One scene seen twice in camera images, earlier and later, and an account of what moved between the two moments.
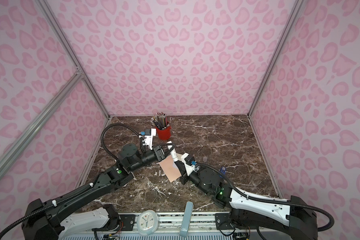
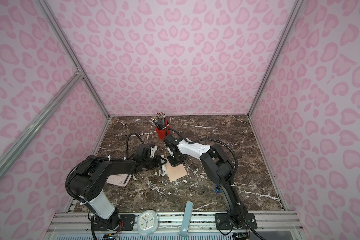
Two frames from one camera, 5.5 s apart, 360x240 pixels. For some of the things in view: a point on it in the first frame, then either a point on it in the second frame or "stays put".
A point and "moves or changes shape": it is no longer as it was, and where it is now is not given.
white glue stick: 173,152 moves or changes shape
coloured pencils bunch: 160,120 stays put
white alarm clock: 147,222 stays put
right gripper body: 196,179 to 175,160
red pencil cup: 165,134 stays put
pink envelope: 170,169 stays put
